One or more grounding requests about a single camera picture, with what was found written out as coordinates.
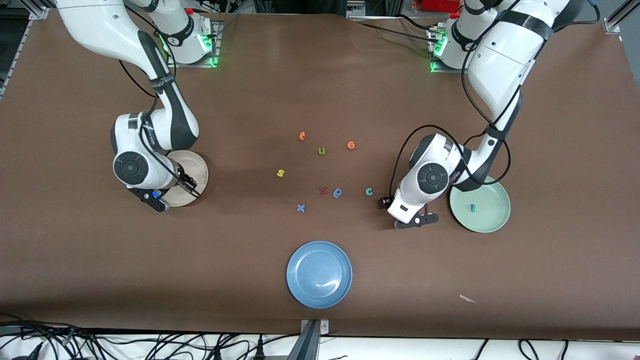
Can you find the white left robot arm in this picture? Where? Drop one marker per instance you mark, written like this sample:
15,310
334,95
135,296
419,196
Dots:
505,60

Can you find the grey metal frame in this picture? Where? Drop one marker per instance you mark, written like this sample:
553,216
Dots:
356,7

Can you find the red box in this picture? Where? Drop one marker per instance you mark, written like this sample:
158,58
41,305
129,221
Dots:
440,5

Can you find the beige brown plate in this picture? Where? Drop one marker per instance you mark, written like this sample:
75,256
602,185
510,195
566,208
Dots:
198,164

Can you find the blue letter g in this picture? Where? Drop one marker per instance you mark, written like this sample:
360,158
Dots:
336,194

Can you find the white paper scrap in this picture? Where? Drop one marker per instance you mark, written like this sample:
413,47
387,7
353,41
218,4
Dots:
466,298

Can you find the light green plate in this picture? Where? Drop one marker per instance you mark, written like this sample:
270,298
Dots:
492,217

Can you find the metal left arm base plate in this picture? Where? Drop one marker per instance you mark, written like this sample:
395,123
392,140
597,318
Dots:
445,71

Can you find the blue plate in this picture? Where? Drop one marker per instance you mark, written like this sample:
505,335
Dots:
319,274

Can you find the silver edge bracket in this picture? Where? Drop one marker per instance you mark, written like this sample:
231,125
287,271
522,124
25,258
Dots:
324,327

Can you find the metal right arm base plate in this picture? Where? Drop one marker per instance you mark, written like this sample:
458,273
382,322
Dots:
200,64

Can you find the aluminium extrusion bar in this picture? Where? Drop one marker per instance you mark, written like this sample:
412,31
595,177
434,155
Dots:
15,55
305,347
625,9

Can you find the brown table cover sheet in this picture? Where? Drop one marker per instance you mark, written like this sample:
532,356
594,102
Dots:
320,90

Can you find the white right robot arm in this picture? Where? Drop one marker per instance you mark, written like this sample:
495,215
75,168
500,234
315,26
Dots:
100,25

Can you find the silver corner bracket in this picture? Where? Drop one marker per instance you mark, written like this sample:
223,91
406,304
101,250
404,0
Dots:
611,25
40,12

